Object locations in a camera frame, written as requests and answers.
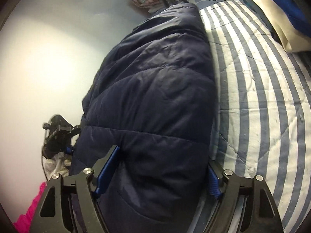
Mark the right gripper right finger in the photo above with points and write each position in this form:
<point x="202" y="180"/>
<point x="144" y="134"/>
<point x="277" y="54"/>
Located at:
<point x="215" y="180"/>

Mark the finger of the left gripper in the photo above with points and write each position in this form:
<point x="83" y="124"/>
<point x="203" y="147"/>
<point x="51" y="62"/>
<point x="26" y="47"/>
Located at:
<point x="69" y="150"/>

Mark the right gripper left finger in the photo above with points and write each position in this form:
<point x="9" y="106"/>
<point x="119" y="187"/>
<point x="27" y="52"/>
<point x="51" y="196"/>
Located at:
<point x="104" y="169"/>

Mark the navy blue puffer jacket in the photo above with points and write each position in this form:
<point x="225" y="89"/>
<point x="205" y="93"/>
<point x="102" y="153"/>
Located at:
<point x="154" y="96"/>

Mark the pink left sleeve forearm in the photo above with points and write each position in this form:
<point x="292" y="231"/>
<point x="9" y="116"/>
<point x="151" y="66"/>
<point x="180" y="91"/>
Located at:
<point x="23" y="223"/>

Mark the left hand grey glove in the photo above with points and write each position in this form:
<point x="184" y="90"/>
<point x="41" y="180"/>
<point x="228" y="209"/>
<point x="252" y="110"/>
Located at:
<point x="60" y="163"/>

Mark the blue white striped bedspread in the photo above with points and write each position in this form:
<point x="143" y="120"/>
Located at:
<point x="262" y="122"/>

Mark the blue beige folded garment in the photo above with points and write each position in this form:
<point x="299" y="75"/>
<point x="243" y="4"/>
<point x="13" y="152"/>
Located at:
<point x="289" y="22"/>

